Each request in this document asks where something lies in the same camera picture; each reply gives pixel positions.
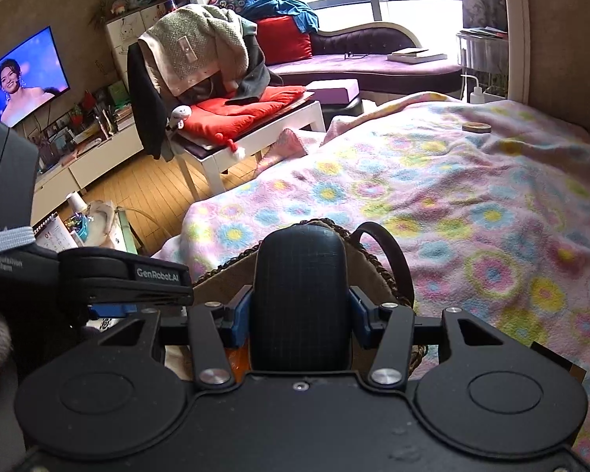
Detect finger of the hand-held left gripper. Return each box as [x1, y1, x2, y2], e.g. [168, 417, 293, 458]
[86, 303, 141, 320]

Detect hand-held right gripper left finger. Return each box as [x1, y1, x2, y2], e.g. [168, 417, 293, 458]
[96, 286, 254, 389]

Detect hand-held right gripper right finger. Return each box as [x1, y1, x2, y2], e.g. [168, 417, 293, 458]
[349, 285, 532, 389]

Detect orange transparent case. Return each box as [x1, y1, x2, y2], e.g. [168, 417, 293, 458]
[225, 347, 251, 379]

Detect brown woven basket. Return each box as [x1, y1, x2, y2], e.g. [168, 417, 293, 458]
[192, 219, 431, 379]

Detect black oval case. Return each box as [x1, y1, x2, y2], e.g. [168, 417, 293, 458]
[248, 223, 352, 372]

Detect blue glass jar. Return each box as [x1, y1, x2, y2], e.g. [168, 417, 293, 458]
[69, 214, 90, 247]

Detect translucent white container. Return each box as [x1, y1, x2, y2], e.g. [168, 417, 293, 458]
[86, 201, 121, 247]

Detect desk calendar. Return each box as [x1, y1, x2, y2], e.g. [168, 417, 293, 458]
[32, 211, 79, 251]

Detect white television cabinet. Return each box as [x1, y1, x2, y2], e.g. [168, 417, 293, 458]
[29, 128, 146, 227]

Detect floral fleece blanket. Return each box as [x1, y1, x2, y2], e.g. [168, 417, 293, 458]
[152, 91, 590, 472]

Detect row of books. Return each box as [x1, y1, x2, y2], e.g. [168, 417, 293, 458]
[29, 83, 138, 168]

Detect black jacket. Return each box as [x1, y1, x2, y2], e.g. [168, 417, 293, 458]
[127, 42, 175, 162]

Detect pink fleece cloth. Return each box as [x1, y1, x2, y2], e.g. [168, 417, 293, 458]
[258, 128, 312, 174]

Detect white plush toy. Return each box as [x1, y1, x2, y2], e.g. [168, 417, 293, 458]
[170, 105, 194, 131]

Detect white low table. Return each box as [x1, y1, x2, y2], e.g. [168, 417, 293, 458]
[170, 101, 325, 197]

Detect television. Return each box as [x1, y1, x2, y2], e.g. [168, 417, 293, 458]
[0, 26, 71, 131]

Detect red seat cushion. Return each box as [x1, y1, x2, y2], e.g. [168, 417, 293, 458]
[179, 85, 308, 141]

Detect purple ottoman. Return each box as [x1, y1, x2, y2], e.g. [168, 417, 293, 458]
[305, 79, 365, 119]

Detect dark grey garment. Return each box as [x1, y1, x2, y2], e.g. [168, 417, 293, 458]
[211, 22, 283, 101]

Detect beige knitted garment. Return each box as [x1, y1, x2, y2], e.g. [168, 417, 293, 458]
[138, 4, 249, 99]

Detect white squeeze bottle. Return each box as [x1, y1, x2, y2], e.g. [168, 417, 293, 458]
[461, 74, 485, 105]

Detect purple chaise sofa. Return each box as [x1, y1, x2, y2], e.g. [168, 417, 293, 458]
[265, 22, 465, 96]

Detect book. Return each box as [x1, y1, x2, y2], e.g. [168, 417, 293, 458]
[387, 48, 448, 65]

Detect red pillow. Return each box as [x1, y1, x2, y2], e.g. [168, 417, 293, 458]
[256, 16, 313, 66]

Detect blue clothes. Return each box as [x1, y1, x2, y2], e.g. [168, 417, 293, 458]
[241, 0, 320, 35]

